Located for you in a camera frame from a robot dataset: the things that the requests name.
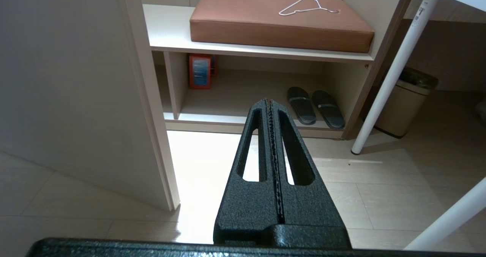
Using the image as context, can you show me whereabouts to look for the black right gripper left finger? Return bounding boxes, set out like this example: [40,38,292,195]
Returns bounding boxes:
[213,99,284,246]

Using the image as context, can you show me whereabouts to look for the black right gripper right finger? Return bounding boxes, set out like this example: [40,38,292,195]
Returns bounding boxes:
[270,99,347,227]

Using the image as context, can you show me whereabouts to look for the beige wooden door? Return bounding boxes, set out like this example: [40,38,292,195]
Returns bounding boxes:
[0,0,181,212]

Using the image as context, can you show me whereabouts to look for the dark slipper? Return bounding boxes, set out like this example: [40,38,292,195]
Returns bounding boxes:
[312,90,346,129]
[287,87,317,125]

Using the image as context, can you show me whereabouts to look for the beige waste bin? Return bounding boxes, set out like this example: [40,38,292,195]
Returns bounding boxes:
[374,67,439,139]

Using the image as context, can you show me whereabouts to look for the orange box with blue label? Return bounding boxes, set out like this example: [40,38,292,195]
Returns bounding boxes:
[189,54,212,90]

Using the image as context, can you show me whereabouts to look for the white table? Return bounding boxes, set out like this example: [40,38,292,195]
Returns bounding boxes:
[351,0,486,251]

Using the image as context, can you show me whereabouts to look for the brown bench cushion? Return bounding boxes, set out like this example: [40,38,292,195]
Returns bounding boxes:
[190,0,375,54]

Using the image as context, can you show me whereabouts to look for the beige wardrobe shelf unit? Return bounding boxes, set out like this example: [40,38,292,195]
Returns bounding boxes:
[139,0,418,140]

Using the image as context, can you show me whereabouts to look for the white wire clothes hanger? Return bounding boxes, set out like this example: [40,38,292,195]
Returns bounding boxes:
[278,0,340,16]

